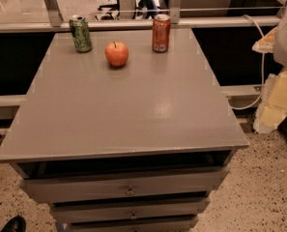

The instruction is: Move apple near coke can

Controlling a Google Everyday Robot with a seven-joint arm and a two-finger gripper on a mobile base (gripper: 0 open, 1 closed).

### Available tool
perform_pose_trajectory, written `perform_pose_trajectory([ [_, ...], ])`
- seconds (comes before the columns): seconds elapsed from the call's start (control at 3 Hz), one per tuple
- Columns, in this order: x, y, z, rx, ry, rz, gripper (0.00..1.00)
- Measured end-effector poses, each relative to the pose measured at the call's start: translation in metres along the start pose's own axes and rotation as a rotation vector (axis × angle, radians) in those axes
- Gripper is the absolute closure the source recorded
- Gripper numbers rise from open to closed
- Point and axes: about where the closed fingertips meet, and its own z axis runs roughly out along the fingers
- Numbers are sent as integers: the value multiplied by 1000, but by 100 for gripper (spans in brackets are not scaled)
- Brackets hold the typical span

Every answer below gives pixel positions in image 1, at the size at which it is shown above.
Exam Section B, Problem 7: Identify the red orange apple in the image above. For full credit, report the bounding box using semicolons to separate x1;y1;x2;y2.
104;42;129;67

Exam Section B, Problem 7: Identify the middle grey drawer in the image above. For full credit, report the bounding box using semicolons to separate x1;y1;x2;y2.
51;195;210;223

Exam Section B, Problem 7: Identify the bottom grey drawer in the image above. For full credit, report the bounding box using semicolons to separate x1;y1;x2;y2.
71;216;198;232

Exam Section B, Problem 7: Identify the grey drawer cabinet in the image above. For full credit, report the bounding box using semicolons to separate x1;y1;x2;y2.
0;27;250;232

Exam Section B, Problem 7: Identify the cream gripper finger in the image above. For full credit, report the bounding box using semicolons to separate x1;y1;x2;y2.
252;28;276;53

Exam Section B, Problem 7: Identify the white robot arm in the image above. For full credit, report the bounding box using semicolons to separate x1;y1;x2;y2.
252;14;287;133

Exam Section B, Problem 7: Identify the metal railing frame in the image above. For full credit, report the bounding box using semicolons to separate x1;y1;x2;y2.
0;0;287;33

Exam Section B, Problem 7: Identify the green soda can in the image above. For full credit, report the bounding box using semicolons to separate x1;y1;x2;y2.
69;14;93;53

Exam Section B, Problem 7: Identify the black shoe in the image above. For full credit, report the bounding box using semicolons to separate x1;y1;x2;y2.
0;216;26;232

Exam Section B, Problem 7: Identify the black office chair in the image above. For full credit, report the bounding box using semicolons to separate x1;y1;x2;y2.
96;0;120;20

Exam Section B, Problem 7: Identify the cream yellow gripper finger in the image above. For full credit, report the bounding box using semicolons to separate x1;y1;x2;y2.
253;69;287;133

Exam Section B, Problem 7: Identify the grey drawer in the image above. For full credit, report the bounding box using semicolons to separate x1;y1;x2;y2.
21;167;229;203
51;195;210;223
71;216;198;232

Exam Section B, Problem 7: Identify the top grey drawer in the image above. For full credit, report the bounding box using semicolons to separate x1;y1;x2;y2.
21;167;229;203

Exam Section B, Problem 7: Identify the white cable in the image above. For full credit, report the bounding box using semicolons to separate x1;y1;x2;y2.
230;14;268;111

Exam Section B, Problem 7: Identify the orange red soda can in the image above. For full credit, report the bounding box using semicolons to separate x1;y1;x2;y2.
152;14;171;52

